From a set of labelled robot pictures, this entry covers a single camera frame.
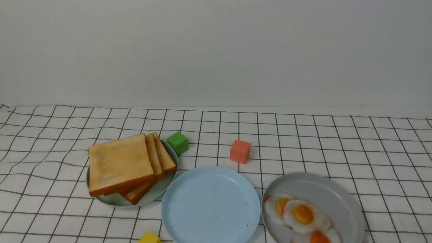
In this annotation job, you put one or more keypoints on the pale green plate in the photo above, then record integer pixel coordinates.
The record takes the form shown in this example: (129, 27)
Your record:
(122, 164)

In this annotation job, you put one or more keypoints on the fried egg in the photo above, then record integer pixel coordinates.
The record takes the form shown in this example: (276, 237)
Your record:
(304, 217)
(274, 207)
(329, 236)

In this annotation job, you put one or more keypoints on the yellow cube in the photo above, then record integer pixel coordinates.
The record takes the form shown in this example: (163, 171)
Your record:
(149, 237)

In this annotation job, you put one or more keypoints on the orange cube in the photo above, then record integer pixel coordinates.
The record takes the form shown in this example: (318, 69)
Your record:
(240, 151)

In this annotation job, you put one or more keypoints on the green cube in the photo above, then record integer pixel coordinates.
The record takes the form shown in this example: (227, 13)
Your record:
(178, 142)

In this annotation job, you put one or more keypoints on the grey plate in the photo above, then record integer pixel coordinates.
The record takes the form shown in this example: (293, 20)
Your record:
(342, 209)

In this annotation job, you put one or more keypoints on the light blue plate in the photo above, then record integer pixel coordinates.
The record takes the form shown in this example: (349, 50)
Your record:
(211, 205)

